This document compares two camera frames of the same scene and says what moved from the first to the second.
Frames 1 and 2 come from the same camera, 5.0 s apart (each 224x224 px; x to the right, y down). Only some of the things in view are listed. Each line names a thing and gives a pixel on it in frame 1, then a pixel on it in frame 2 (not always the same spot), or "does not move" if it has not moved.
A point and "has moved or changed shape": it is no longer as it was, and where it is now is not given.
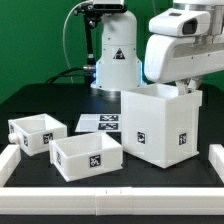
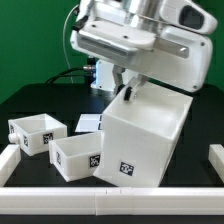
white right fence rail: [216, 159] does not move
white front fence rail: [111, 201] does not move
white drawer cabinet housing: [159, 124] has moved or changed shape
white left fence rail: [10, 157] does not move
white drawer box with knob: [34, 133] does not move
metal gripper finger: [192, 84] to [134, 84]
